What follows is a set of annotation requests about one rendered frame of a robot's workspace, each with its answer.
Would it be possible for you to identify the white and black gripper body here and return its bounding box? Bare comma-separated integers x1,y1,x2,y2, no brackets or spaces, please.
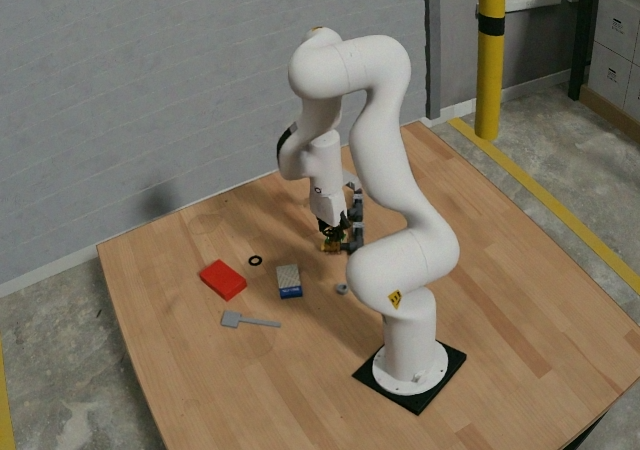
309,187,347,227

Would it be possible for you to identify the red rectangular block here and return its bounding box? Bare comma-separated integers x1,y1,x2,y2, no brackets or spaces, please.
199,259,247,302

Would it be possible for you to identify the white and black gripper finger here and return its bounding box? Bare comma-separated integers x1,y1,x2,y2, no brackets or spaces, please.
333,211,351,242
316,216,326,232

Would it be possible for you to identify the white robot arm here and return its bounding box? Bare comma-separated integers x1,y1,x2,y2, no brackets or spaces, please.
277,27,460,395

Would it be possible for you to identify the dark grey pipe with metal clamp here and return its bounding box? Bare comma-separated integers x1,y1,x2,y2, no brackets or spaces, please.
321,188,365,252

